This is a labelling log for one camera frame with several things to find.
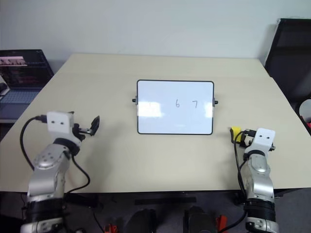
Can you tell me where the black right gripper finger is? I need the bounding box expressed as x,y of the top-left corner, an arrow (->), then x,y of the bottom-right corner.
229,127 -> 238,144

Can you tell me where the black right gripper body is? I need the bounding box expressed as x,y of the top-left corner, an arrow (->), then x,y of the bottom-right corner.
239,129 -> 256,149

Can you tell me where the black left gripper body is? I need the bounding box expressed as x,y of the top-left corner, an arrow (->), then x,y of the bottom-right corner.
72,122 -> 94,142

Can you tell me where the black-framed small whiteboard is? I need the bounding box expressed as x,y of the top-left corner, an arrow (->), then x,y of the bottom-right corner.
131,79 -> 219,135

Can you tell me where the white round object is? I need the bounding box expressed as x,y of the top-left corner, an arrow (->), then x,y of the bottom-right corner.
297,98 -> 311,122

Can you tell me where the open laptop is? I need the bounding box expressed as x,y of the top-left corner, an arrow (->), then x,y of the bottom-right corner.
0,49 -> 55,120

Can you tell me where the small red floor object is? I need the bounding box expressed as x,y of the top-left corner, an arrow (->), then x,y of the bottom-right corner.
215,214 -> 228,232
104,222 -> 118,233

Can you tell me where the dark rounded shape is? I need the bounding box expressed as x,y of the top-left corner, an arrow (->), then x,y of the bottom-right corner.
183,205 -> 217,233

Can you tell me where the black chair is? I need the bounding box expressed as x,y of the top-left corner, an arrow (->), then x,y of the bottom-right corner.
264,17 -> 311,100

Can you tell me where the black flat bar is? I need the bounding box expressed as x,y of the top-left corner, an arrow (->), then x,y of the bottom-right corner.
134,197 -> 197,206

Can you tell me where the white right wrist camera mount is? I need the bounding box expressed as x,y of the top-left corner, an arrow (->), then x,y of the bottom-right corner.
243,128 -> 276,156

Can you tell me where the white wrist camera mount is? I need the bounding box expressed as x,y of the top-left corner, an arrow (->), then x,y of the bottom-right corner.
243,128 -> 276,156
46,111 -> 82,146

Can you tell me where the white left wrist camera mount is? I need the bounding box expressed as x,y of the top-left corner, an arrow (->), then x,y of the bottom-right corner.
46,111 -> 82,146

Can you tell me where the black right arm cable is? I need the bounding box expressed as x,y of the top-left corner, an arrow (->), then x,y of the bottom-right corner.
228,141 -> 247,229

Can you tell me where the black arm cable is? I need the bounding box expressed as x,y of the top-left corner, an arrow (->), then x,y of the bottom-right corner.
228,141 -> 247,229
19,116 -> 91,195

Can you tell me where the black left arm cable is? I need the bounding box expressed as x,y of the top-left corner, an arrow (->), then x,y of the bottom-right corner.
19,116 -> 91,195

